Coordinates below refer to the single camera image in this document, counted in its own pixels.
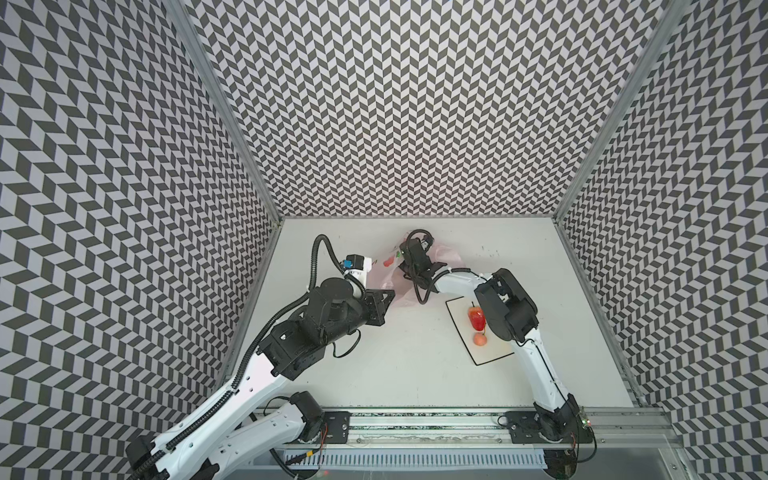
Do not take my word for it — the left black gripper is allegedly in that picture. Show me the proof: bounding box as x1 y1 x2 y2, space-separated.
321 289 397 348

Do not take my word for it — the pink plastic bag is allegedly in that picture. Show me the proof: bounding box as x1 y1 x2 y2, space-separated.
365 236 466 308

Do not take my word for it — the red fake apple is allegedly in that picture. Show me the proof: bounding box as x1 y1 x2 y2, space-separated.
468 306 486 332

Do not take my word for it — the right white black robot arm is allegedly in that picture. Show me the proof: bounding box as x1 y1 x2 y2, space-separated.
400 238 586 443

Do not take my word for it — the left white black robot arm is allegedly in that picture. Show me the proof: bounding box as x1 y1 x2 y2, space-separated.
126 275 395 479

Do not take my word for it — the white square mat black border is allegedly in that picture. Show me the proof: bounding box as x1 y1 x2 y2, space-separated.
445 297 514 366

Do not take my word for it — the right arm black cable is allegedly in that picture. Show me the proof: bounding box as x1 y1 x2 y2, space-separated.
398 228 475 306

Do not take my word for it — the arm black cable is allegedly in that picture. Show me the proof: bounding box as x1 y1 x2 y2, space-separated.
398 228 475 306
125 233 349 480

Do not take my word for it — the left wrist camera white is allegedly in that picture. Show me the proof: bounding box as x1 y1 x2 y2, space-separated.
340 254 373 298

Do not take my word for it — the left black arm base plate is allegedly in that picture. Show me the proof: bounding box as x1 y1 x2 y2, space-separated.
298 410 351 445

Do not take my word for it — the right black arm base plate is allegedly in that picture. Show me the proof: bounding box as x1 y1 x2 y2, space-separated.
503 410 595 445

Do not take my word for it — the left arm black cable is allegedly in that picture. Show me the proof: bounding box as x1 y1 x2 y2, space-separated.
125 233 349 480

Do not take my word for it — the aluminium rail frame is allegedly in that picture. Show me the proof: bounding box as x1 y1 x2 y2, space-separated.
179 407 685 475

